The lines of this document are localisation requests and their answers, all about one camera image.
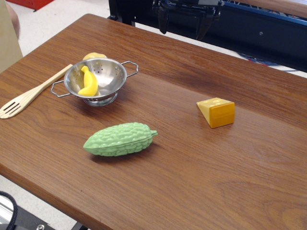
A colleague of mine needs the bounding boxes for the yellow toy banana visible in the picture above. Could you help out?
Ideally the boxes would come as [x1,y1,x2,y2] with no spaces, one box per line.
[78,66,98,96]

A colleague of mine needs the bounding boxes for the orange toy cheese wedge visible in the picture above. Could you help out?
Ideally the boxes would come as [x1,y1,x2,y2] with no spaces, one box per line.
[196,98,235,128]

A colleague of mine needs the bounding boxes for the beige cardboard panel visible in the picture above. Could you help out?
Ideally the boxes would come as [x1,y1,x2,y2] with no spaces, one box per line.
[0,0,23,72]

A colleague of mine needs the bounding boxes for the slotted wooden spatula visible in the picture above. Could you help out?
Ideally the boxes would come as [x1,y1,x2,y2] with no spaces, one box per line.
[0,64,72,119]

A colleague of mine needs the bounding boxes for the steel colander with handles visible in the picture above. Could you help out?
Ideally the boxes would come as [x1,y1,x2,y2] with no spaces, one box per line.
[51,57,139,106]

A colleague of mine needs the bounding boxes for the green toy bitter gourd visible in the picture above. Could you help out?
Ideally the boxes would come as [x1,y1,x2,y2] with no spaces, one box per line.
[83,122,158,157]

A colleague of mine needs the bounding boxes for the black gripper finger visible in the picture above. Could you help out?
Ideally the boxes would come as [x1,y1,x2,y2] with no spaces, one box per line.
[196,13,214,40]
[158,8,169,34]

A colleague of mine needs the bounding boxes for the grey metal bracket with screw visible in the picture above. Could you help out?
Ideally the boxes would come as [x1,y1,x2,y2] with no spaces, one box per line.
[0,196,54,230]

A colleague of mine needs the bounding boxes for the yellow toy behind colander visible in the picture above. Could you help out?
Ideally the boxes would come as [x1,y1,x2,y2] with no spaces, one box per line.
[83,52,107,60]

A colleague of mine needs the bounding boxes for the black braided cable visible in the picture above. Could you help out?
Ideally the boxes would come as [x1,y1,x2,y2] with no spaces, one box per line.
[0,191,19,230]

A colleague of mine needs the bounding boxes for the dark blue metal frame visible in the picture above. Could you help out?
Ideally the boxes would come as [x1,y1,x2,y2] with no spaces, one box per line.
[109,0,307,71]

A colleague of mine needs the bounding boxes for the red box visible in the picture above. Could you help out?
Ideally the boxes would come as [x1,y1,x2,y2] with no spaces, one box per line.
[7,0,53,11]

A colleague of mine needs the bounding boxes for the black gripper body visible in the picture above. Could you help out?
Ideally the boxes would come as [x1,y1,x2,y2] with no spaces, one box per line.
[153,0,225,16]

